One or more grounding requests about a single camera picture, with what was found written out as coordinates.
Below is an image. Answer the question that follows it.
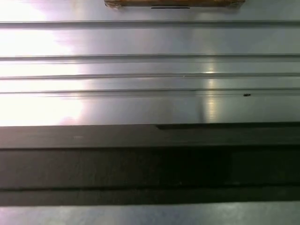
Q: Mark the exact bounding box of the brown square base plate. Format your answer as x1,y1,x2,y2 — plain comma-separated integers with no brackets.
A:
104,0,246,10

